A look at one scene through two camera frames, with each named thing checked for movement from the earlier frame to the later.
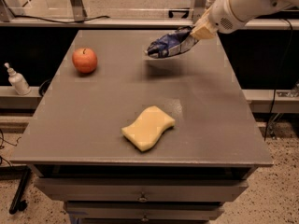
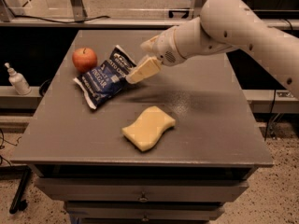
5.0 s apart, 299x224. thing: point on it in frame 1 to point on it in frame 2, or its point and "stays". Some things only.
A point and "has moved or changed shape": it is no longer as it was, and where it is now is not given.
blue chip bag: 174,42 has moved or changed shape
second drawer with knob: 143,210 stays
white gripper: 221,19 to 164,49
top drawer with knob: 142,189 stays
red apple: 84,60 stays
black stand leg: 18,203 stays
